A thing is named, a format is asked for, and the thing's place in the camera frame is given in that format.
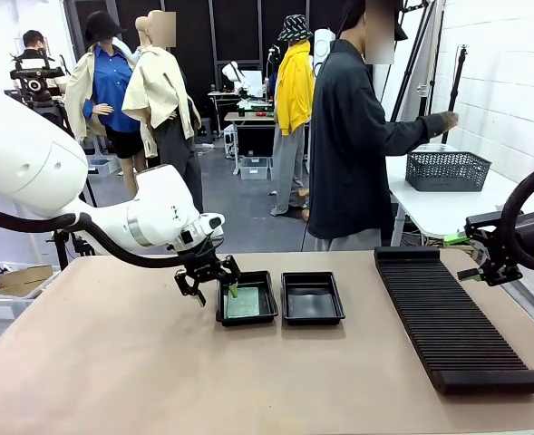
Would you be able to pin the brown cardboard box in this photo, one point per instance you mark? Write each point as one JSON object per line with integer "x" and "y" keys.
{"x": 24, "y": 278}

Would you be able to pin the mannequin with blue shirt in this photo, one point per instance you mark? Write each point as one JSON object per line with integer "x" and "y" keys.
{"x": 110, "y": 95}

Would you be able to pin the white side table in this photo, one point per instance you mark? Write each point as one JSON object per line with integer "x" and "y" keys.
{"x": 439, "y": 213}

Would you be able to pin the patterned bucket hat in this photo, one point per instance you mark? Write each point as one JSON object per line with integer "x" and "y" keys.
{"x": 295, "y": 28}

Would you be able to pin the green circuit board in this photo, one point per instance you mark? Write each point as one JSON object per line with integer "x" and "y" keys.
{"x": 244, "y": 306}

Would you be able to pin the small white background robot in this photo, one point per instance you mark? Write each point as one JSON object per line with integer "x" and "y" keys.
{"x": 232, "y": 71}

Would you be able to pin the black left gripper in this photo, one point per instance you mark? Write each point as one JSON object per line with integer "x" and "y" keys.
{"x": 203, "y": 267}

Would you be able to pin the white rounded device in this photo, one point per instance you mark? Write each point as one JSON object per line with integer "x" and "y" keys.
{"x": 324, "y": 47}

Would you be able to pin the person in dark shirt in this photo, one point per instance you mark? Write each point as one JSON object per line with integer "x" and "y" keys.
{"x": 348, "y": 158}

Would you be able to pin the background work table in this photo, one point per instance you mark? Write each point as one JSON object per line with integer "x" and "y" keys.
{"x": 248, "y": 117}

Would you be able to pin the person's right hand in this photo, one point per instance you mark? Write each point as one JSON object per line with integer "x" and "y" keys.
{"x": 450, "y": 121}

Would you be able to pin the mannequin with yellow hoodie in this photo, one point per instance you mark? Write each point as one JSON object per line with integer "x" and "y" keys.
{"x": 291, "y": 99}

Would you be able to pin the black light stand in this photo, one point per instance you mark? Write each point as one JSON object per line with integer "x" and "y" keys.
{"x": 457, "y": 81}

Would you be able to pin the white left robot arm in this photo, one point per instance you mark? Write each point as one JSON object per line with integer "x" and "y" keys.
{"x": 26, "y": 167}

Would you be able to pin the grey plastic mesh basket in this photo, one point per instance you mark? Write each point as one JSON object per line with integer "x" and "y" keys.
{"x": 448, "y": 174}

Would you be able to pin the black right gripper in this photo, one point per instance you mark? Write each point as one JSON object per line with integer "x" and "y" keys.
{"x": 486, "y": 231}

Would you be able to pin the clear storage crate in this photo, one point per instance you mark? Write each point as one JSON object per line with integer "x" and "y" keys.
{"x": 255, "y": 168}

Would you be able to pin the mannequin with cream jacket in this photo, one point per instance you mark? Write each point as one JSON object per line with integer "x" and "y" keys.
{"x": 162, "y": 104}

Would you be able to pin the black slotted board rack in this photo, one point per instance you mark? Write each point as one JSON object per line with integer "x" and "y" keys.
{"x": 452, "y": 317}

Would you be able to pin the black leaning stand poles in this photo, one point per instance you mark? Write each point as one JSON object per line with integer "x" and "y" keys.
{"x": 414, "y": 68}

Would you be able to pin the black brimmed hat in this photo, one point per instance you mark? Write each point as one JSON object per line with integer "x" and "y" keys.
{"x": 101, "y": 27}

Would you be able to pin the black plastic ESD tray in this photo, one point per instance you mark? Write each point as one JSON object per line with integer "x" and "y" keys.
{"x": 268, "y": 312}
{"x": 312, "y": 301}

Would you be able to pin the person in striped shirt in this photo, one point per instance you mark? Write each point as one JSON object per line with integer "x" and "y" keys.
{"x": 33, "y": 45}

